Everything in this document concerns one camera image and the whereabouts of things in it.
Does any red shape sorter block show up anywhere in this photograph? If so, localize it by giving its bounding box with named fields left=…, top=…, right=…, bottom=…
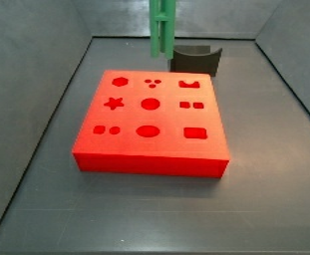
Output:
left=73, top=70, right=230, bottom=178

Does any dark curved holder block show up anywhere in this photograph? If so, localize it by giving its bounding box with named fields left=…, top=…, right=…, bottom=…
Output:
left=169, top=45, right=222, bottom=77

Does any green three prong peg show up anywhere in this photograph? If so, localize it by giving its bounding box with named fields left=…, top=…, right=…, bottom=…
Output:
left=150, top=0, right=176, bottom=60

